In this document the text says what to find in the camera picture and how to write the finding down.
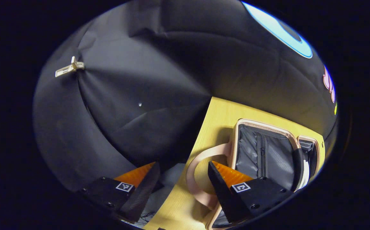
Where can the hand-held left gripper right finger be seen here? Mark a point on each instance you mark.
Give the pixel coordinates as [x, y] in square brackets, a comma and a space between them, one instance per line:
[223, 195]

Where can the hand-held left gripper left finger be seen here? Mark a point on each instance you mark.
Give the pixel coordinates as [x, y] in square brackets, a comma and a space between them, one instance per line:
[140, 198]

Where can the pink suitcase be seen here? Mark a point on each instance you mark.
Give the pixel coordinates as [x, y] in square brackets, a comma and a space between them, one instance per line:
[268, 153]

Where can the black backdrop cloth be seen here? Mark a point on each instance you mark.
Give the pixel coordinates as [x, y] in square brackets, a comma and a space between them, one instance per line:
[140, 95]

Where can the pale clothes peg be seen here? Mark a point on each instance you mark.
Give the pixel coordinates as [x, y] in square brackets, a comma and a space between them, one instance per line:
[73, 66]

